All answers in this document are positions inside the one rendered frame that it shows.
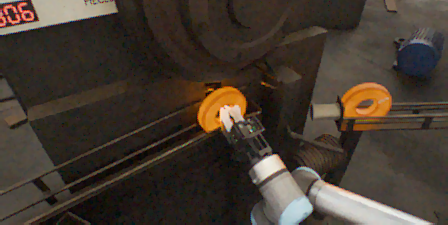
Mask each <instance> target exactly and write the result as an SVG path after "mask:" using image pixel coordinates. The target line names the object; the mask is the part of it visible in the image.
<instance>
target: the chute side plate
mask: <svg viewBox="0 0 448 225"><path fill-rule="evenodd" d="M255 117H256V118H257V120H259V122H261V115H259V116H255ZM257 120H255V123H256V124H257V126H258V127H259V128H260V125H259V123H258V122H257ZM231 146H232V145H231V144H228V143H227V141H226V140H225V139H224V137H223V136H222V131H220V132H217V133H215V134H211V135H210V136H208V139H207V137H205V138H204V139H201V140H200V141H197V142H196V143H193V144H192V145H189V146H188V147H186V148H183V149H182V150H179V151H178V152H175V153H174V154H171V155H170V156H167V157H165V158H164V159H161V160H160V161H157V162H156V163H154V164H152V165H150V166H148V167H145V168H144V169H141V170H140V171H139V172H136V173H134V174H132V175H130V176H128V177H127V178H124V179H122V180H119V181H118V182H115V183H114V184H112V185H111V186H108V187H107V188H104V189H103V190H100V191H98V192H96V193H94V194H92V195H90V196H88V197H86V198H84V199H82V200H80V201H78V202H76V203H74V204H72V205H71V206H68V207H67V208H64V209H63V210H60V211H59V212H56V213H55V214H52V215H50V216H49V217H46V218H45V219H42V220H41V221H38V222H37V223H34V224H33V225H55V224H57V222H59V220H61V218H63V216H64V214H66V212H70V213H72V214H74V215H76V216H77V217H79V218H81V219H83V220H85V221H89V220H90V219H93V218H95V217H97V216H99V215H100V214H103V213H104V212H106V211H108V210H110V209H112V208H114V207H115V206H118V205H119V204H122V203H123V202H125V201H126V200H129V199H131V198H133V197H134V196H137V195H138V194H141V193H142V192H144V191H146V190H147V189H150V188H151V187H153V186H154V185H157V184H159V183H161V182H162V181H165V180H166V179H169V178H170V177H172V176H174V175H177V174H178V173H179V172H181V171H183V170H186V169H187V168H189V167H190V166H193V165H195V164H197V163H198V162H199V161H202V160H204V159H206V158H208V157H210V156H211V155H215V154H216V153H218V152H221V151H222V150H225V149H227V148H230V147H231Z"/></svg>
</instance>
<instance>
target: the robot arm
mask: <svg viewBox="0 0 448 225"><path fill-rule="evenodd" d="M229 118H231V120H233V122H234V124H233V122H231V121H230V119H229ZM255 120H257V118H256V117H255V115H254V116H253V117H252V121H251V120H250V119H248V120H245V119H243V118H242V116H241V109H240V107H239V106H238V105H235V106H234V107H233V108H232V109H231V107H229V106H227V105H226V106H223V107H222V108H221V109H220V122H221V123H220V125H221V130H222V136H223V137H224V139H225V140H226V141H227V143H228V144H231V145H232V146H233V147H234V150H236V151H234V153H232V154H231V157H232V159H233V161H238V162H239V161H250V163H249V164H248V166H249V168H250V172H249V174H250V177H252V182H253V183H255V184H256V185H257V188H258V189H259V191H260V193H261V195H262V196H263V199H261V201H259V203H258V204H256V205H255V206H254V208H253V210H252V213H251V220H252V224H253V225H296V224H298V223H299V222H301V221H302V220H304V219H305V218H306V217H307V216H308V215H310V213H312V210H314V211H317V212H319V213H321V214H323V215H325V216H327V217H330V218H331V219H334V220H336V221H338V222H340V223H342V224H344V225H436V224H434V223H430V222H428V221H425V220H424V219H421V218H419V217H415V216H412V215H410V214H407V213H405V212H401V211H400V210H396V209H395V208H391V207H389V206H386V205H384V204H381V203H379V202H375V201H374V200H370V199H368V198H365V197H362V196H360V195H356V194H354V193H351V192H349V191H346V190H344V189H341V188H339V187H335V186H334V185H330V184H328V183H325V182H324V181H323V180H321V179H320V176H318V174H317V173H316V172H314V171H313V170H311V169H310V168H308V167H300V168H297V169H296V170H294V171H293V172H291V174H290V173H289V172H288V170H287V169H286V167H285V166H284V163H282V161H281V159H280V157H278V155H277V154H272V153H271V152H272V150H271V148H270V147H269V145H268V143H266V141H265V139H264V137H263V136H262V134H263V133H264V130H265V129H264V127H262V125H261V124H260V122H259V120H257V122H258V123H259V125H260V129H259V127H258V126H257V124H256V123H255ZM254 124H255V125H256V127H257V129H258V130H257V129H256V127H255V125H254Z"/></svg>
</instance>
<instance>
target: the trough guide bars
mask: <svg viewBox="0 0 448 225"><path fill-rule="evenodd" d="M371 105H372V104H357V107H356V108H361V109H365V108H368V107H370V106H371ZM435 105H448V102H414V103H395V104H391V107H395V106H414V107H403V108H390V109H389V111H402V110H413V111H412V113H411V114H412V115H376V116H353V117H343V119H342V120H348V121H342V124H347V128H346V132H353V126H354V124H392V123H417V122H423V123H422V126H421V130H428V128H429V125H430V124H431V122H443V121H448V118H436V119H433V117H448V113H445V114H423V115H419V111H420V110H445V109H448V106H435ZM422 106H424V107H422ZM406 118H425V119H406ZM369 119H388V120H369ZM355 120H363V121H355Z"/></svg>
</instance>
